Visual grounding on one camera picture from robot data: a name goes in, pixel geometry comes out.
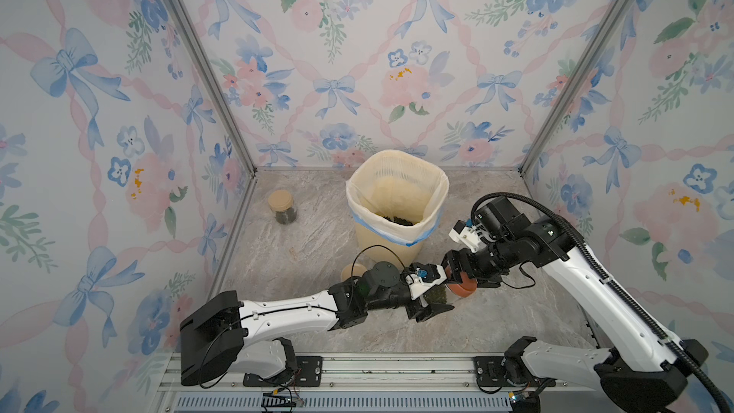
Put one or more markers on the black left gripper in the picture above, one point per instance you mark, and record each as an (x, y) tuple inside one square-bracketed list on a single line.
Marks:
[(415, 309)]

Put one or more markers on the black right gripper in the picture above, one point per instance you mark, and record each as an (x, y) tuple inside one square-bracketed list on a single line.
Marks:
[(464, 255)]

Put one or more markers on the red jar lid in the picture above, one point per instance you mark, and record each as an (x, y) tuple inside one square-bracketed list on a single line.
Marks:
[(464, 289)]

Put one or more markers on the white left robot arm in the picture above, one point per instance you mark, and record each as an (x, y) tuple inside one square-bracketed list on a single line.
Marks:
[(253, 336)]

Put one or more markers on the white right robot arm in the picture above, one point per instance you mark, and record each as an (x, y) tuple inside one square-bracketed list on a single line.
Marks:
[(647, 366)]

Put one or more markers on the cream ribbed trash bin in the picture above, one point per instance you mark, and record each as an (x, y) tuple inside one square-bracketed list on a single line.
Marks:
[(388, 248)]

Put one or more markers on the translucent bin liner blue band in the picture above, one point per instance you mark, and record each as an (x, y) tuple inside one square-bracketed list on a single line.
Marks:
[(397, 194)]

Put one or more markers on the glass jar light wood lid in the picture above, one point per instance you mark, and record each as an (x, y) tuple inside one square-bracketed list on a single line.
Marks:
[(282, 205)]

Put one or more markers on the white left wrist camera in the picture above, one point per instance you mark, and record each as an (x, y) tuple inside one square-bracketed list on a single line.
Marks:
[(421, 278)]

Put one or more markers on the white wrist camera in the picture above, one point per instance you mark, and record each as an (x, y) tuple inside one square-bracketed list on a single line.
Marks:
[(464, 233), (421, 278)]

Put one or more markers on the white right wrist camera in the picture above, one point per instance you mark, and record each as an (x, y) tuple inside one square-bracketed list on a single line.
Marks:
[(464, 233)]

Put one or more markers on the aluminium mounting rail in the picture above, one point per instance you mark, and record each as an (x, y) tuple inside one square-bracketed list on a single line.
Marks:
[(354, 383)]

